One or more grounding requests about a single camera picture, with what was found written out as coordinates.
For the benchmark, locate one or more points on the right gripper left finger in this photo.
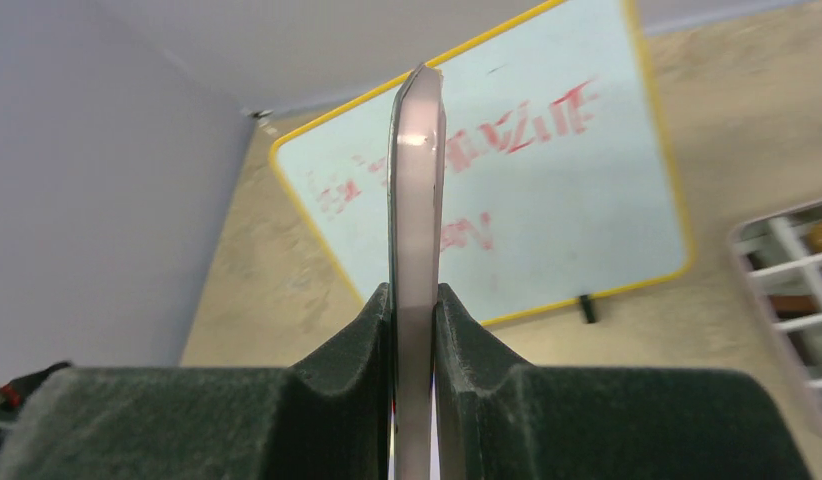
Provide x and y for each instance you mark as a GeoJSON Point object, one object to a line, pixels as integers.
{"type": "Point", "coordinates": [325, 417]}

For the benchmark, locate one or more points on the yellow framed whiteboard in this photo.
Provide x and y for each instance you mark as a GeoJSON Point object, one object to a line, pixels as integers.
{"type": "Point", "coordinates": [559, 181]}

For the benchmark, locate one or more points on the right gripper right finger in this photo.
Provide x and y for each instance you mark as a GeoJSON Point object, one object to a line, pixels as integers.
{"type": "Point", "coordinates": [501, 417]}

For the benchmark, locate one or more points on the silver metal box lid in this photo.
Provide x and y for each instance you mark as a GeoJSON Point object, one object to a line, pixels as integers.
{"type": "Point", "coordinates": [415, 197]}

